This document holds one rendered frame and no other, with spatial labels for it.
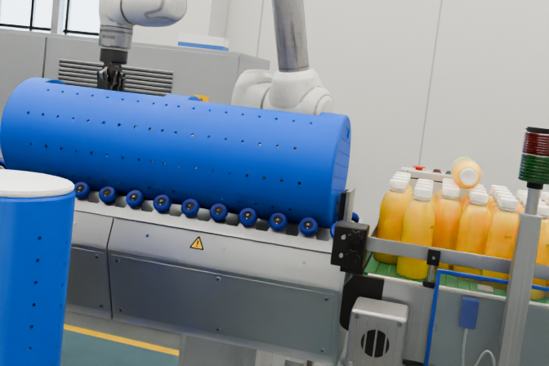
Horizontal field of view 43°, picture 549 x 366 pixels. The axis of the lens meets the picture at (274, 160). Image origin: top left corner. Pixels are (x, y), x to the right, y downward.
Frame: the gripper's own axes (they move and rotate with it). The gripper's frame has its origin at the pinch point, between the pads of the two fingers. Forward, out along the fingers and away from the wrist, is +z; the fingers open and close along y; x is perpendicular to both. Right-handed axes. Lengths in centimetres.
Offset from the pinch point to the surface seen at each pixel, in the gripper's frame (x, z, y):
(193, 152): 33.2, 3.1, 19.8
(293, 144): 57, -2, 18
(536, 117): 143, -18, -266
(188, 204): 32.0, 16.5, 16.1
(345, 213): 70, 14, 11
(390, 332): 86, 31, 41
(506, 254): 107, 16, 21
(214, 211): 39.1, 17.0, 16.6
